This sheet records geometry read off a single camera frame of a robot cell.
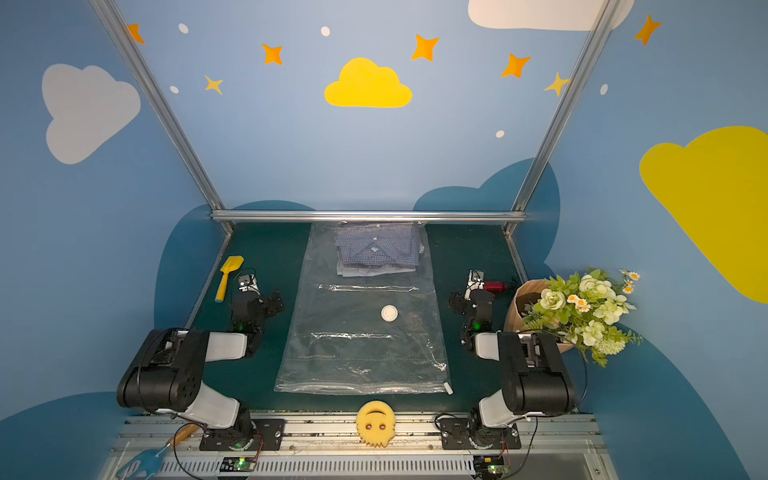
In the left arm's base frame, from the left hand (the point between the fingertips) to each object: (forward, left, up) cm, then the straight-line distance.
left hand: (269, 290), depth 95 cm
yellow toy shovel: (+14, +20, -5) cm, 25 cm away
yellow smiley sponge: (-36, -36, -2) cm, 51 cm away
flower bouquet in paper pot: (-18, -82, +24) cm, 87 cm away
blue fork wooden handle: (-46, +19, -4) cm, 50 cm away
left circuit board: (-45, -3, -6) cm, 46 cm away
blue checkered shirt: (+19, -32, -1) cm, 37 cm away
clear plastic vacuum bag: (-5, -31, -7) cm, 32 cm away
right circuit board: (-45, -64, -6) cm, 78 cm away
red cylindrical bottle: (+7, -76, -4) cm, 76 cm away
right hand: (+3, -66, +2) cm, 67 cm away
